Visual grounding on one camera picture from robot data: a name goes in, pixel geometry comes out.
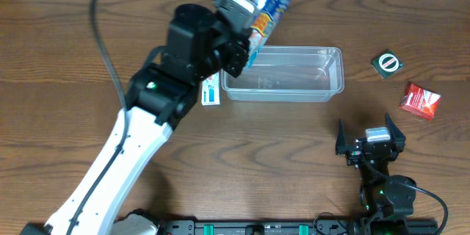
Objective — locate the white Panadol box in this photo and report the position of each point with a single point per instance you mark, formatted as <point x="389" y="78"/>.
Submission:
<point x="210" y="90"/>

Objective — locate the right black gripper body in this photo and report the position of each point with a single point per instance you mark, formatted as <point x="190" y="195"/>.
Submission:
<point x="367" y="150"/>

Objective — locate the blue cooling patch box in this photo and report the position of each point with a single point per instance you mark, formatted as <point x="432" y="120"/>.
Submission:
<point x="271" y="11"/>

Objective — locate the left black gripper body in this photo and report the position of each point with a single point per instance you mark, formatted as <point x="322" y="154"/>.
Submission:
<point x="237" y="56"/>

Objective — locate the green Zam-Buk box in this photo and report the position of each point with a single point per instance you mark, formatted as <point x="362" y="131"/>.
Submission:
<point x="387" y="64"/>

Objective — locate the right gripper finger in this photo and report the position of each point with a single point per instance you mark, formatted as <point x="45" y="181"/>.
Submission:
<point x="397" y="137"/>
<point x="341" y="143"/>

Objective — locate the red small box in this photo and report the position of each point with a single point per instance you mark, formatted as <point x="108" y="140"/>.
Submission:
<point x="419" y="101"/>

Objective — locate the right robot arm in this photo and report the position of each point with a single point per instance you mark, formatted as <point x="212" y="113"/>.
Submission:
<point x="388" y="199"/>

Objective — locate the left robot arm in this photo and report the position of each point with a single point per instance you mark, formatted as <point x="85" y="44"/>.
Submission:
<point x="153" y="106"/>

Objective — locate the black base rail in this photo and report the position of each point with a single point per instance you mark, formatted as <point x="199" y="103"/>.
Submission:
<point x="319" y="226"/>

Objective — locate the clear plastic container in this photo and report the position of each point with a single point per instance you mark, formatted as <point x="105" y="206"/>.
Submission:
<point x="289" y="74"/>

